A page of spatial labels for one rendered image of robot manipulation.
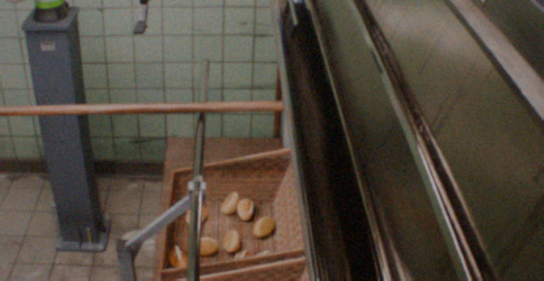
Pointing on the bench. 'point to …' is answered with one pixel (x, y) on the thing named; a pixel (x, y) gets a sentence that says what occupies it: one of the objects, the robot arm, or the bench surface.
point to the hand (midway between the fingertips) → (138, 10)
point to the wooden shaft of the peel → (143, 108)
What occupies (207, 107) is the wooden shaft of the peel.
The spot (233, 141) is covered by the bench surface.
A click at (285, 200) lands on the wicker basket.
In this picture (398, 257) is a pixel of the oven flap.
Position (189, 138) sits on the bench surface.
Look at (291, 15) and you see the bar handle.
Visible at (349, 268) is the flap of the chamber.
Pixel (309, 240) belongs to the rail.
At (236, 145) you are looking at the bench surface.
